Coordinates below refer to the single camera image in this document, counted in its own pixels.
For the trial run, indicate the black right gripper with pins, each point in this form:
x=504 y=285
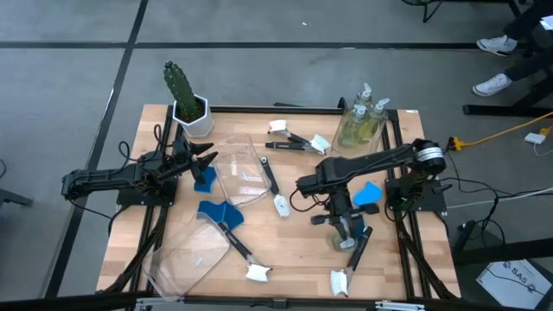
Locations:
x=343 y=209

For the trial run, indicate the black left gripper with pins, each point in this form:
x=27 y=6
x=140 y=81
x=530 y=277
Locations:
x=182 y=155

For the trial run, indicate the yellow-green soap pump bottle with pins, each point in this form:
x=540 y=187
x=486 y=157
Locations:
x=339 y=247
x=380 y=108
x=356 y=125
x=366 y=93

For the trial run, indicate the clear plastic bin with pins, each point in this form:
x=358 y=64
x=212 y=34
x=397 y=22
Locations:
x=186 y=259
x=345 y=152
x=242 y=173

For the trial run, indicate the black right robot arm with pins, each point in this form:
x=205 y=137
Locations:
x=367 y=164

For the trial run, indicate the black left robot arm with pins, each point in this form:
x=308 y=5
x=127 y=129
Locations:
x=108 y=177

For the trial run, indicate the white hexagonal plant pot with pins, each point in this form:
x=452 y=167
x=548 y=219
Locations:
x=203 y=127

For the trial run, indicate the green cactus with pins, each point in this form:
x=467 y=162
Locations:
x=179 y=86

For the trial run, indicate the black power strip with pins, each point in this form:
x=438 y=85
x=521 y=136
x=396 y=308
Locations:
x=464 y=235

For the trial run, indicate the white paper sign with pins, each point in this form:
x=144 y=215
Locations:
x=514 y=285

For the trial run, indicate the grey stand foot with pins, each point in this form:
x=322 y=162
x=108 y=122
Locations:
x=13 y=198

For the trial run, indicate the person's white shoe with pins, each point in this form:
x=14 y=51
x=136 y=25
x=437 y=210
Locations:
x=490 y=85
x=497 y=45

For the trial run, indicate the white power adapter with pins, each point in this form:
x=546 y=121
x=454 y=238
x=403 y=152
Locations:
x=535 y=138

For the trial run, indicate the person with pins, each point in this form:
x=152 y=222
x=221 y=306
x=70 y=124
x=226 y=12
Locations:
x=531 y=17

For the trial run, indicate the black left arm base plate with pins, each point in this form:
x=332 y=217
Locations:
x=129 y=198

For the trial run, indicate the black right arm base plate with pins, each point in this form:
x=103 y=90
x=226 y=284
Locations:
x=436 y=203

